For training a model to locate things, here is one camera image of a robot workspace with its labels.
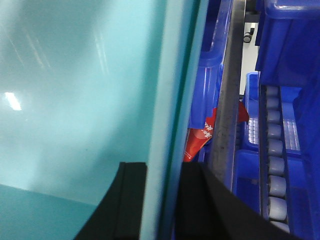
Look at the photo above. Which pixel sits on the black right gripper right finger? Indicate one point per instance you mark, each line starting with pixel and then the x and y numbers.
pixel 207 210

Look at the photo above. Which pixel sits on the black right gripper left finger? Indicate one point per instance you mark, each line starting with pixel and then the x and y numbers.
pixel 118 215

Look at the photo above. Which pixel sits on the red cardboard package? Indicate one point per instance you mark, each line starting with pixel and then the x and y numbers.
pixel 197 138

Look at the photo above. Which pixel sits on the white roller track right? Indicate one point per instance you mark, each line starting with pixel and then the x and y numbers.
pixel 273 164

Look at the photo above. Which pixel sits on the blue bin behind teal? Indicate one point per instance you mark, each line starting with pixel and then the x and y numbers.
pixel 211 62

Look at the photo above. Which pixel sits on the large blue bin right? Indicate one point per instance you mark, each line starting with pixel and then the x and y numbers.
pixel 289 56

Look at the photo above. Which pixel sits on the blue divider rail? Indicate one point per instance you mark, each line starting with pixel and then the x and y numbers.
pixel 222 155

